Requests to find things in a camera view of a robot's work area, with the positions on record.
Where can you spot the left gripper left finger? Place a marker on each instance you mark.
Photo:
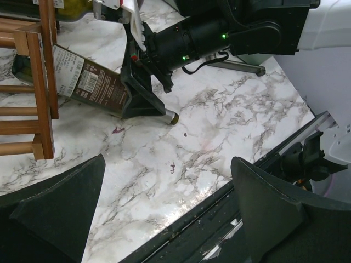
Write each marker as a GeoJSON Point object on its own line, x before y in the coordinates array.
{"type": "Point", "coordinates": [49, 221]}

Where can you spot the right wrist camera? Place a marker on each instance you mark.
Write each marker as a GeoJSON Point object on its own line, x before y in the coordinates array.
{"type": "Point", "coordinates": [124, 12]}

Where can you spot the dark metal crank tool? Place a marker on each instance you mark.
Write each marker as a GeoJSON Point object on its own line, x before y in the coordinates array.
{"type": "Point", "coordinates": [240, 66]}

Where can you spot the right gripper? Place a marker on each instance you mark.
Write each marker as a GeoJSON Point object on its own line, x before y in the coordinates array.
{"type": "Point", "coordinates": [166, 51]}

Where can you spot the green bottle rack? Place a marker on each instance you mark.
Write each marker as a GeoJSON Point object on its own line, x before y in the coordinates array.
{"type": "Point", "coordinates": [67, 10]}
{"type": "Point", "coordinates": [87, 82]}

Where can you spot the black front mounting rail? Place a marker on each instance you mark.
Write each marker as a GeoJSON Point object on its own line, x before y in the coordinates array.
{"type": "Point", "coordinates": [213, 231]}

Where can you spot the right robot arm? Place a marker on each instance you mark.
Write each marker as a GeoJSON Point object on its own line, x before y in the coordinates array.
{"type": "Point", "coordinates": [228, 28]}

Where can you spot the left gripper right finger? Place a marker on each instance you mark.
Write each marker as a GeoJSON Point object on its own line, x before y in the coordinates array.
{"type": "Point", "coordinates": [284, 223]}

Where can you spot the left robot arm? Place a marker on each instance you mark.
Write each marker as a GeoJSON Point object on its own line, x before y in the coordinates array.
{"type": "Point", "coordinates": [265, 215]}

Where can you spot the brown wooden wine rack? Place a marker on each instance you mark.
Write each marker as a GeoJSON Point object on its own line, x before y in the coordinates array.
{"type": "Point", "coordinates": [34, 40]}

